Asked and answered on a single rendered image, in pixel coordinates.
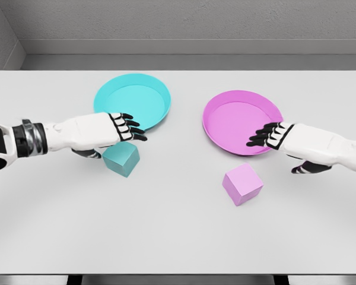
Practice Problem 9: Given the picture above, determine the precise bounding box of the cyan plate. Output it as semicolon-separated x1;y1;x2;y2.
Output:
93;74;171;132

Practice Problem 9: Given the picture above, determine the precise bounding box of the cyan block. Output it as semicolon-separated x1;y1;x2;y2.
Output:
101;141;141;179

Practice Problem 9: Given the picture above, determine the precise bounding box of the pink block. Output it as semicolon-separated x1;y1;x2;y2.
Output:
221;163;264;207

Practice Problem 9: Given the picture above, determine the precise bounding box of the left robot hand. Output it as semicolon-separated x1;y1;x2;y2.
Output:
66;112;148;160

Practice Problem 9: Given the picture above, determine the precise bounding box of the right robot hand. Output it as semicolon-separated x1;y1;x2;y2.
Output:
246;122;338;175

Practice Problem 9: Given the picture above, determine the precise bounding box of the pink plate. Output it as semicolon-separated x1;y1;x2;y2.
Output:
202;91;284;157

